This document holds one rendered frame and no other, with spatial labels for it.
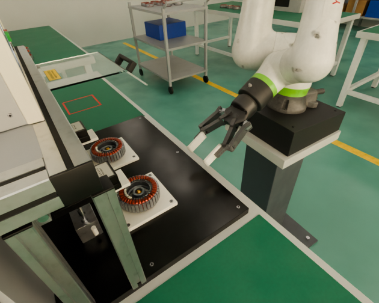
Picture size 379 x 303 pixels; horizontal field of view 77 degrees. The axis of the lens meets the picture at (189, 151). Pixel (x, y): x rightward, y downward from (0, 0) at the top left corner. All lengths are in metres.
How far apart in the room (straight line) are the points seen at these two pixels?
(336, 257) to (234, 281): 1.09
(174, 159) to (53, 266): 0.51
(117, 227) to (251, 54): 0.68
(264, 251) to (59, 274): 0.42
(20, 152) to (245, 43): 0.72
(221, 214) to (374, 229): 1.33
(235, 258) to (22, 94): 0.51
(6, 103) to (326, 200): 1.77
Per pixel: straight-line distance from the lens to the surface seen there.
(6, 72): 0.38
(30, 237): 0.35
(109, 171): 0.57
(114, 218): 0.39
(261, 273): 0.60
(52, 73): 0.78
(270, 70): 0.76
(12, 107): 0.39
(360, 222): 1.84
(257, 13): 0.86
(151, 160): 0.81
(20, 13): 5.80
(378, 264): 1.70
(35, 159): 0.32
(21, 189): 0.29
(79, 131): 0.75
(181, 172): 0.75
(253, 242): 0.63
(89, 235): 0.64
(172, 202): 0.65
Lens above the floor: 1.28
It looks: 38 degrees down
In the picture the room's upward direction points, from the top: 3 degrees counter-clockwise
